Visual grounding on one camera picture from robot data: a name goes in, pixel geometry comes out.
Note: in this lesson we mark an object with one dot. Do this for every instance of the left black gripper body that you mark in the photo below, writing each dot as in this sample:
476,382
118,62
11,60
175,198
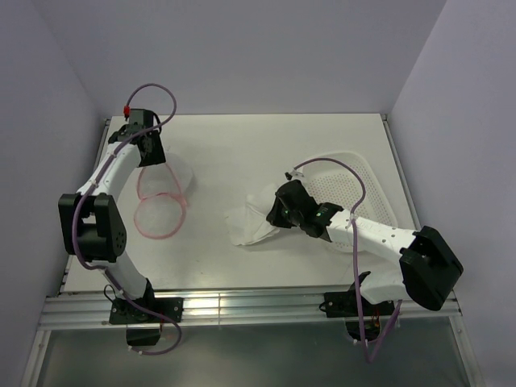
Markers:
156,155

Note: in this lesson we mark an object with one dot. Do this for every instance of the white perforated plastic basket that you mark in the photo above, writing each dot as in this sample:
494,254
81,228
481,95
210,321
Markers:
346,179

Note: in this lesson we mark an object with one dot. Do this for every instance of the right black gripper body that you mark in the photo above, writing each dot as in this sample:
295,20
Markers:
284,218

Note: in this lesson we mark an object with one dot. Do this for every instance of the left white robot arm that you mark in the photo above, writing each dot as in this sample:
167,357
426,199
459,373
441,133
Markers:
91,225

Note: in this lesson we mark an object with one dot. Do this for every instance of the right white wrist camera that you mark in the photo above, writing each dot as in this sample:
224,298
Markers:
294,177

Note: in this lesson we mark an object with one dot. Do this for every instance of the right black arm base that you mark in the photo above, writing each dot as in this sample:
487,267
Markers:
343,305

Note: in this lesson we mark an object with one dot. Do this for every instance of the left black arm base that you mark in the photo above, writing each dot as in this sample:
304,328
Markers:
145,320

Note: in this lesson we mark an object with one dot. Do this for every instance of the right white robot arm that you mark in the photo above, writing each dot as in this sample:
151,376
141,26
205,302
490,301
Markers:
426,267

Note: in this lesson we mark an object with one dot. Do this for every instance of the white bra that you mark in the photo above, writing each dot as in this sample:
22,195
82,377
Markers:
247,224

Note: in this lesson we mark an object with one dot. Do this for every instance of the white mesh laundry bag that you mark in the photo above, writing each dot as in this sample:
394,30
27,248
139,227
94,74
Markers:
162,192

